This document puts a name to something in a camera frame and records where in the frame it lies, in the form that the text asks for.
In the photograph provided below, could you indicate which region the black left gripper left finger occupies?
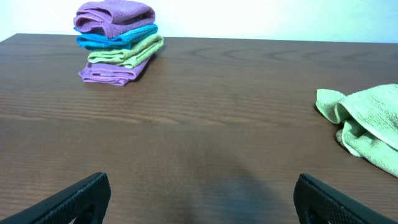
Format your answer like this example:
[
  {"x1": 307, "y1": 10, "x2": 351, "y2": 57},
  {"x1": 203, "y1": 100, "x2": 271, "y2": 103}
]
[{"x1": 1, "y1": 172, "x2": 111, "y2": 224}]

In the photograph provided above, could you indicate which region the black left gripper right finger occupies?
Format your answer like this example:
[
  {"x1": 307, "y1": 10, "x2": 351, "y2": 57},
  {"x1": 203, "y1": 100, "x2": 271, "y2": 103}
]
[{"x1": 294, "y1": 174, "x2": 397, "y2": 224}]

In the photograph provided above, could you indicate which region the light green microfiber cloth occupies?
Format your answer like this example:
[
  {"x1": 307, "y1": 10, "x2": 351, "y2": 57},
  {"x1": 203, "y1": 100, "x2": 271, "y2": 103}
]
[{"x1": 315, "y1": 84, "x2": 397, "y2": 177}]

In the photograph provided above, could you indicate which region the bottom purple folded cloth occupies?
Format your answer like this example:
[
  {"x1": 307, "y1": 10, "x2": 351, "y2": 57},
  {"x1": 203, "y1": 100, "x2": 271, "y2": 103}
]
[{"x1": 78, "y1": 57, "x2": 152, "y2": 86}]

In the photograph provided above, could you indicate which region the purple folded cloth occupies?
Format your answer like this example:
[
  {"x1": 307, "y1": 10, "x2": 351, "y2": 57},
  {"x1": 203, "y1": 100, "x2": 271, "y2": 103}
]
[
  {"x1": 73, "y1": 0, "x2": 155, "y2": 39},
  {"x1": 78, "y1": 57, "x2": 152, "y2": 86}
]

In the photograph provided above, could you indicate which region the blue folded cloth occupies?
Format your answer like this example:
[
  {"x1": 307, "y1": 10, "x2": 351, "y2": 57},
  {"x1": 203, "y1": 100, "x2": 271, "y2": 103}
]
[{"x1": 76, "y1": 24, "x2": 158, "y2": 50}]

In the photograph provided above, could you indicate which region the green folded cloth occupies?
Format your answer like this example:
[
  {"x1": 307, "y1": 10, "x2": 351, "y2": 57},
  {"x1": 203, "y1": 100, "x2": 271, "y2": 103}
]
[{"x1": 87, "y1": 34, "x2": 164, "y2": 68}]

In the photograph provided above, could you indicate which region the top purple folded cloth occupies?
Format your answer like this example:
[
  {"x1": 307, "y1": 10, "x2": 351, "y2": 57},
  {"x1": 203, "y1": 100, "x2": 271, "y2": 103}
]
[{"x1": 73, "y1": 0, "x2": 155, "y2": 39}]

